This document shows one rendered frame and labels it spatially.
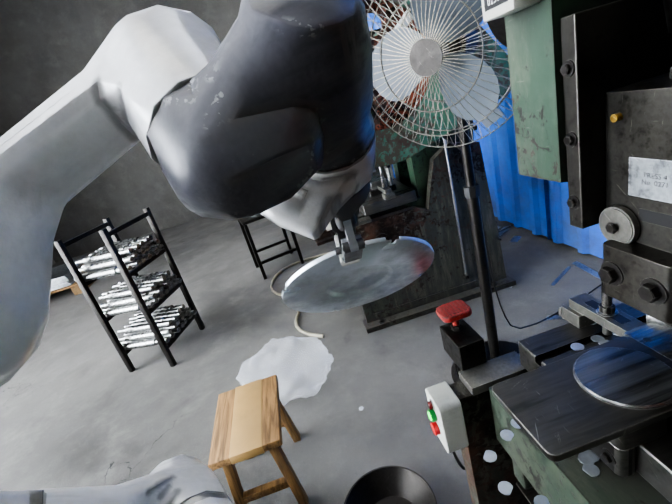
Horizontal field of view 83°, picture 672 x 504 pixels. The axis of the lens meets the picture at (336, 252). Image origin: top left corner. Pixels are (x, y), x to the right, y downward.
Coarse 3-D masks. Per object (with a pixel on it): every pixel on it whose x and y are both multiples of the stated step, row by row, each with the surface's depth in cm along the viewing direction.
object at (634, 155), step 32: (608, 96) 48; (640, 96) 44; (608, 128) 50; (640, 128) 45; (608, 160) 51; (640, 160) 47; (608, 192) 53; (640, 192) 48; (608, 224) 52; (640, 224) 50; (608, 256) 53; (640, 256) 48; (608, 288) 54; (640, 288) 48
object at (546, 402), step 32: (608, 352) 60; (640, 352) 58; (512, 384) 60; (544, 384) 58; (576, 384) 56; (608, 384) 54; (640, 384) 53; (512, 416) 55; (544, 416) 53; (576, 416) 52; (608, 416) 51; (640, 416) 49; (544, 448) 49; (576, 448) 48; (608, 448) 56
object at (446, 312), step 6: (456, 300) 89; (438, 306) 88; (444, 306) 88; (450, 306) 87; (456, 306) 86; (462, 306) 86; (468, 306) 85; (438, 312) 86; (444, 312) 85; (450, 312) 85; (456, 312) 84; (462, 312) 84; (468, 312) 84; (444, 318) 84; (450, 318) 83; (456, 318) 83; (462, 318) 84; (456, 324) 87
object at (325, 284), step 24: (384, 240) 58; (408, 240) 60; (312, 264) 59; (336, 264) 61; (360, 264) 63; (384, 264) 66; (408, 264) 69; (288, 288) 64; (312, 288) 67; (336, 288) 72; (360, 288) 76; (384, 288) 78; (312, 312) 79
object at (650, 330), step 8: (640, 328) 63; (648, 328) 63; (656, 328) 62; (664, 328) 62; (632, 336) 62; (640, 336) 61; (648, 336) 61; (656, 336) 61; (664, 336) 60; (648, 344) 60; (656, 344) 59; (664, 344) 59; (664, 352) 57
